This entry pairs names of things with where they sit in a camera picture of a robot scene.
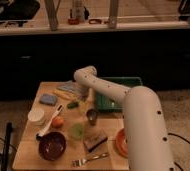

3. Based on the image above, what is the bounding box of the black pole stand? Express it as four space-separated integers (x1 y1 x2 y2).
1 122 13 171

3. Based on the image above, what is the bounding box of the red bowl on shelf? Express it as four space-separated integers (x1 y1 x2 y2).
68 18 80 25

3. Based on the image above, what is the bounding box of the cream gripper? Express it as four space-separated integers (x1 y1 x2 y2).
80 89 95 114

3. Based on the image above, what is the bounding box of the blue grey triangular cloth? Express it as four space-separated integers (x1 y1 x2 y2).
57 80 88 96

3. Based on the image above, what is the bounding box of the orange fruit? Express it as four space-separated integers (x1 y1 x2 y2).
51 116 64 128

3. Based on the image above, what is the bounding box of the green pepper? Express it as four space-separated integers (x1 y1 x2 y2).
67 101 79 109

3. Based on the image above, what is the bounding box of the black office chair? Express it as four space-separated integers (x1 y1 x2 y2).
0 0 40 27

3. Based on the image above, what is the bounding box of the yellow banana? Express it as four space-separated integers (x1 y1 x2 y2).
53 89 70 100

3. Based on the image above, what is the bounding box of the white paper cup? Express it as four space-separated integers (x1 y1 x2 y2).
28 108 46 126

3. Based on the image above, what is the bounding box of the black cable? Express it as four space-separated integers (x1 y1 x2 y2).
167 132 190 171

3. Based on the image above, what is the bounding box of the blue sponge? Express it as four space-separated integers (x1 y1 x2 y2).
39 94 57 106

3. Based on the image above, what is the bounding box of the dark maroon bowl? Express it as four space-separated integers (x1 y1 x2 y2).
36 132 66 161

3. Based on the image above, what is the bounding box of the brown black sponge block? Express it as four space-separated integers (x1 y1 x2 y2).
83 132 108 152

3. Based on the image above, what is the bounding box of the green plastic tray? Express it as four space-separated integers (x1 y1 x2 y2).
95 77 142 113

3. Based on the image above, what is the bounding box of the white bottle on shelf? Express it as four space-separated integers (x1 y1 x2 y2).
72 0 85 22

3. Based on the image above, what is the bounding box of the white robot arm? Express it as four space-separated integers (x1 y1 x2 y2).
74 66 175 171

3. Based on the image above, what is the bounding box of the green plastic cup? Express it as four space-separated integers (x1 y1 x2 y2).
70 123 84 140

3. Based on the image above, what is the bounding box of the orange bowl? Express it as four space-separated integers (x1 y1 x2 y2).
115 129 128 158

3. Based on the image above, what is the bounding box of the white handled spatula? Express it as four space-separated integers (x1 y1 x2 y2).
36 104 63 140

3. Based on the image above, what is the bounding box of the silver fork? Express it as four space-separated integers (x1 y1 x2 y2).
71 152 109 167

